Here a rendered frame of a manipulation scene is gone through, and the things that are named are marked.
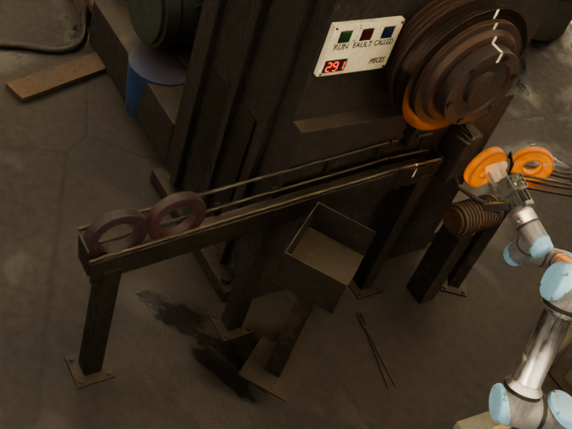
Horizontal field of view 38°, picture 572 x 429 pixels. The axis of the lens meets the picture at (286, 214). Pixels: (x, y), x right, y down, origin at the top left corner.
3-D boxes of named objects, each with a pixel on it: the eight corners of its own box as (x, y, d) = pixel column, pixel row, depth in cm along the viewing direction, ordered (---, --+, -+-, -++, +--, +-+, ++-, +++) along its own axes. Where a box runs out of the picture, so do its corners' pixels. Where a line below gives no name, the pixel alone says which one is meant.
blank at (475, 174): (472, 152, 269) (479, 159, 267) (507, 141, 276) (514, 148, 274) (457, 185, 280) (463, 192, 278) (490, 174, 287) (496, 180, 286)
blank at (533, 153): (513, 181, 315) (515, 187, 312) (506, 151, 305) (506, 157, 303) (556, 172, 310) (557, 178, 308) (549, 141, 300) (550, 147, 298)
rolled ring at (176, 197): (210, 191, 241) (205, 184, 242) (151, 208, 232) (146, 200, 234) (203, 232, 254) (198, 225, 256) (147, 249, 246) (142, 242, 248)
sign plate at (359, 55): (313, 72, 246) (331, 22, 234) (380, 64, 259) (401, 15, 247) (317, 77, 245) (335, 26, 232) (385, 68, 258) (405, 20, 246)
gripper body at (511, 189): (520, 170, 270) (539, 202, 266) (504, 183, 277) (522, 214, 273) (505, 174, 266) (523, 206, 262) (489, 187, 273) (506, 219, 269)
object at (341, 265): (229, 386, 289) (284, 252, 240) (261, 334, 308) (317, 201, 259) (281, 414, 287) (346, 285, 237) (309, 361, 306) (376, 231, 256)
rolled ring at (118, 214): (151, 208, 232) (145, 200, 234) (87, 226, 224) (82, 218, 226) (146, 249, 246) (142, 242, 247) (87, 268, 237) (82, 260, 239)
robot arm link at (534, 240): (527, 262, 266) (541, 252, 259) (511, 232, 269) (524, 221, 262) (546, 255, 269) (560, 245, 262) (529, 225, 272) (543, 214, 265)
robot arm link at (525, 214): (528, 226, 272) (511, 231, 267) (521, 214, 273) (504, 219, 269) (542, 215, 266) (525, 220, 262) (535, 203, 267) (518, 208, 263)
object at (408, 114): (370, 126, 266) (426, 1, 234) (474, 107, 290) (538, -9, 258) (381, 140, 263) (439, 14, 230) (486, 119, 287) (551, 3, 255)
